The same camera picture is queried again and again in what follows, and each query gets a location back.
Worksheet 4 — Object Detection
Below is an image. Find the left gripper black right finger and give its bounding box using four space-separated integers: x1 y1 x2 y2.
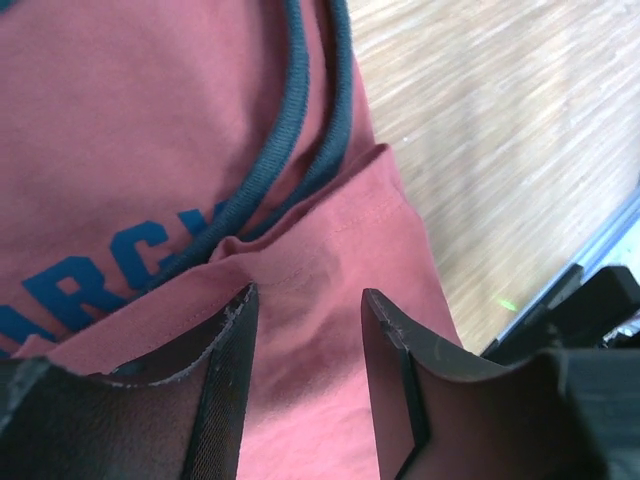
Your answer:
361 289 639 479

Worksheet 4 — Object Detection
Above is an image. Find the left gripper black left finger pad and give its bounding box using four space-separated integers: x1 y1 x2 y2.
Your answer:
1 286 258 479

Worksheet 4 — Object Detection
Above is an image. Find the red graphic tank top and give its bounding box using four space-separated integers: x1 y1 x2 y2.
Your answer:
1 1 458 479

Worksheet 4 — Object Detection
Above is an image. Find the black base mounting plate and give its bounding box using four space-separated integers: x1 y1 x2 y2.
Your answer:
482 265 639 365

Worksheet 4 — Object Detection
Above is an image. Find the aluminium front rail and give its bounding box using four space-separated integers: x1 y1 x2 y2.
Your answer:
494 184 639 343

